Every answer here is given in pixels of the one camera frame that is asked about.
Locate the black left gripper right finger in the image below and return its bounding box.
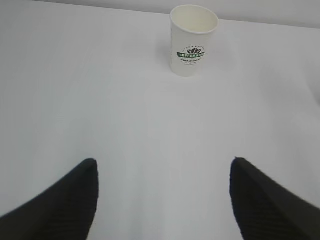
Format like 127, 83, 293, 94
229, 157, 320, 240

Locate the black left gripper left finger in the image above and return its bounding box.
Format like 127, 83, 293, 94
0, 159, 99, 240

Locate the white paper coffee cup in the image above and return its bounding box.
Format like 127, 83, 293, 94
169, 4, 219, 77

